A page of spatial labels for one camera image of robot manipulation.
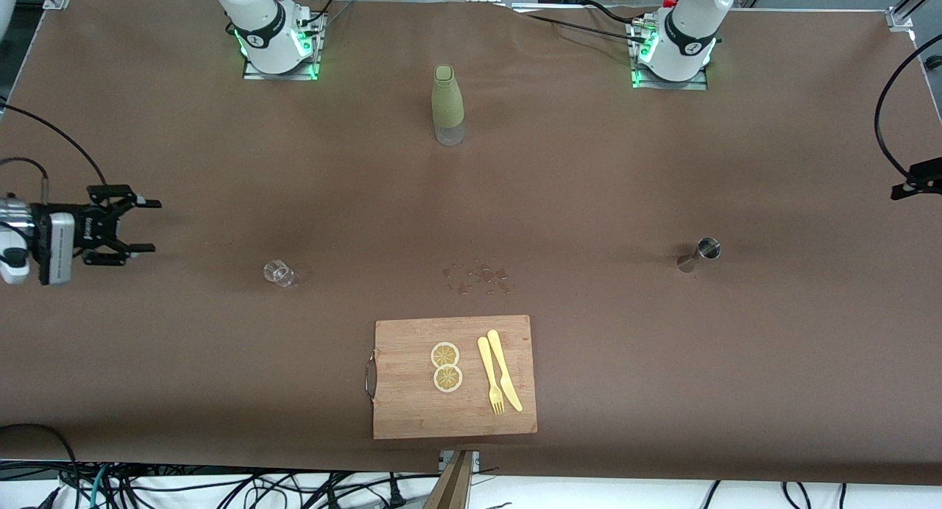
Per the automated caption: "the yellow plastic fork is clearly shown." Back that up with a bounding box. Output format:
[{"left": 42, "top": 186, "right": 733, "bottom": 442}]
[{"left": 477, "top": 336, "right": 506, "bottom": 416}]

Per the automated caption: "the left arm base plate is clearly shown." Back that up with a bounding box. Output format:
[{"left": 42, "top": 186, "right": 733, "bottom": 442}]
[{"left": 628, "top": 16, "right": 712, "bottom": 91}]

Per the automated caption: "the brown wooden beam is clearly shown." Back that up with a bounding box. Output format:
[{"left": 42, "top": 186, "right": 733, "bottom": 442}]
[{"left": 422, "top": 450, "right": 476, "bottom": 509}]

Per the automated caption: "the brown table mat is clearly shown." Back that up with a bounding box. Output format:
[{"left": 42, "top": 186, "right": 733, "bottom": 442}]
[{"left": 0, "top": 0, "right": 942, "bottom": 486}]

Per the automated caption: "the wooden cutting board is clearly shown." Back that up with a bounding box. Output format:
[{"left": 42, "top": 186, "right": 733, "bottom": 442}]
[{"left": 372, "top": 315, "right": 539, "bottom": 441}]

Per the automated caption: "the thick black floor cable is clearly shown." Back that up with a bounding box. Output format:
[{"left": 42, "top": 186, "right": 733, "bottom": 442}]
[{"left": 0, "top": 422, "right": 82, "bottom": 509}]

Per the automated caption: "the clear glass beaker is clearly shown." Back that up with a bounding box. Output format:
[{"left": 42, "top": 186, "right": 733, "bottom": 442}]
[{"left": 262, "top": 258, "right": 297, "bottom": 288}]

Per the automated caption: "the black base power cable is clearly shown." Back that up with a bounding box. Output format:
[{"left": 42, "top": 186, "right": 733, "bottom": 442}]
[{"left": 511, "top": 0, "right": 652, "bottom": 46}]

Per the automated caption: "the steel double jigger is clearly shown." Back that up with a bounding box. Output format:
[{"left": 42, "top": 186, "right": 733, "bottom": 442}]
[{"left": 676, "top": 236, "right": 723, "bottom": 274}]

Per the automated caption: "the teal floor cable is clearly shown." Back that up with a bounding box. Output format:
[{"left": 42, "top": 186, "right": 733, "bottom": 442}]
[{"left": 86, "top": 463, "right": 112, "bottom": 509}]

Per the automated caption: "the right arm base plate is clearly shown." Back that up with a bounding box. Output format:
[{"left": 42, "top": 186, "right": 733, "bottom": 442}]
[{"left": 242, "top": 12, "right": 326, "bottom": 82}]

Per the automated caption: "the yellow plastic knife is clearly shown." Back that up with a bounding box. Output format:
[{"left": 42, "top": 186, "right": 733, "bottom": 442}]
[{"left": 486, "top": 330, "right": 524, "bottom": 413}]

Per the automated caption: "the spilled liquid puddle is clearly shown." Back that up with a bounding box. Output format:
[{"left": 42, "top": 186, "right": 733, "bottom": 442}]
[{"left": 441, "top": 258, "right": 513, "bottom": 297}]

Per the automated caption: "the green sleeved glass bottle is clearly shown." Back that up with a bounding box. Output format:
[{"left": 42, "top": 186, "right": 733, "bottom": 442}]
[{"left": 431, "top": 64, "right": 467, "bottom": 147}]

